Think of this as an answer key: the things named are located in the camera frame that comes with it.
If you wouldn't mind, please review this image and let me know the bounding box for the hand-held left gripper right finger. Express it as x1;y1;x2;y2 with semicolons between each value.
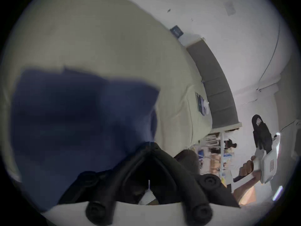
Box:
149;142;241;225

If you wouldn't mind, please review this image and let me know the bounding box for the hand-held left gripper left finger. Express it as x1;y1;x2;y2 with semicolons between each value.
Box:
58;142;151;225

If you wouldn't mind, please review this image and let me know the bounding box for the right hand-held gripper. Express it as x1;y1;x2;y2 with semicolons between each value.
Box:
233;114;281;185

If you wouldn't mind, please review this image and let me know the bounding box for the dark blue shirt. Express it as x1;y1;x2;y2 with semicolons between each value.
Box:
10;66;161;212

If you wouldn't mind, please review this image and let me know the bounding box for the person's right hand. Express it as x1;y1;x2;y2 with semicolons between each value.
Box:
238;155;257;176

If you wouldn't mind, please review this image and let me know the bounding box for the white shelf with goods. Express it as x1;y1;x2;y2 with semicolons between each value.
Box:
194;128;243;189

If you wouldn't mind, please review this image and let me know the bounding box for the grey padded headboard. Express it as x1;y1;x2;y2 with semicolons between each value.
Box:
187;40;240;129

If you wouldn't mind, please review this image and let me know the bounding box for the small blue square card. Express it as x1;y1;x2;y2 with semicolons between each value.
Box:
170;25;184;38

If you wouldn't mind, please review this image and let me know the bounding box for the bed with pale green sheet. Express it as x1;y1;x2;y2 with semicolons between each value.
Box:
0;0;214;183

